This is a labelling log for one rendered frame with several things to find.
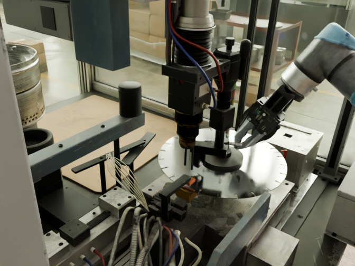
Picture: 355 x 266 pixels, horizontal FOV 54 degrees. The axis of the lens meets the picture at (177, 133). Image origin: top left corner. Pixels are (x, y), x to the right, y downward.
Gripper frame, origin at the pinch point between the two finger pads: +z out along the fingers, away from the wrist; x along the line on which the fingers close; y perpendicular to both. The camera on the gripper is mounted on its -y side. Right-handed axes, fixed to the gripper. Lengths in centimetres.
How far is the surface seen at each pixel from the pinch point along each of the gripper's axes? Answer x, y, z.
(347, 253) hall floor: 77, -105, 49
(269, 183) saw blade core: 11.7, 6.5, -1.0
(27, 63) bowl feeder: -63, 9, 26
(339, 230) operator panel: 34.3, -10.1, 2.3
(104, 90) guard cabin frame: -72, -57, 56
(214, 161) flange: -1.2, 6.2, 5.2
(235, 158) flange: 1.9, 2.1, 2.5
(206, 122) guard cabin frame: -19, -48, 25
